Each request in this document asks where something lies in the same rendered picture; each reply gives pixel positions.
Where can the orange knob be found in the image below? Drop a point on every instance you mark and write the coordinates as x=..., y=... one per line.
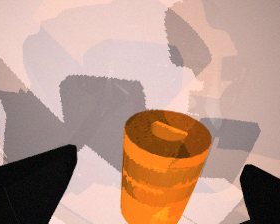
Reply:
x=164, y=153

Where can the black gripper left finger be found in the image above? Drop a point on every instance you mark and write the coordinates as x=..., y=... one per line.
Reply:
x=30, y=189

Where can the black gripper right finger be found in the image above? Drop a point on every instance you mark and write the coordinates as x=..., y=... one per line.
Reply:
x=261, y=195

